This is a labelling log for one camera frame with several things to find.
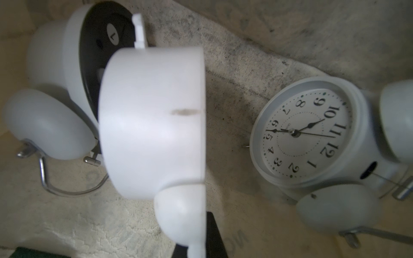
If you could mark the white twin-bell alarm clock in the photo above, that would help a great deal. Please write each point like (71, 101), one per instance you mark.
(337, 150)

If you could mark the small white alarm clock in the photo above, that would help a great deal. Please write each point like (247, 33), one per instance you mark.
(152, 128)

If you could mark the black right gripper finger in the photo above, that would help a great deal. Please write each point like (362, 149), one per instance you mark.
(214, 243)

